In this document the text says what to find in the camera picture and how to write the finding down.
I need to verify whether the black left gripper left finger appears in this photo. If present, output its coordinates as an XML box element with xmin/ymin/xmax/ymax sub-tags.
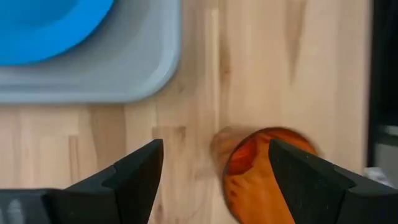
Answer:
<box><xmin>43</xmin><ymin>138</ymin><xmax>165</xmax><ymax>224</ymax></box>

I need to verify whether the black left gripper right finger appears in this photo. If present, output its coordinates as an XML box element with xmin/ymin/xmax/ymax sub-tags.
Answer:
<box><xmin>268</xmin><ymin>139</ymin><xmax>398</xmax><ymax>224</ymax></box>

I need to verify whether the blue plate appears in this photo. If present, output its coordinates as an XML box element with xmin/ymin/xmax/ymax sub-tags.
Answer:
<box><xmin>0</xmin><ymin>0</ymin><xmax>116</xmax><ymax>67</ymax></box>

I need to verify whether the grey plastic tray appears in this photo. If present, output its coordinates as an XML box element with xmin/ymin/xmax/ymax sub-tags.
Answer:
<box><xmin>0</xmin><ymin>0</ymin><xmax>183</xmax><ymax>105</ymax></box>

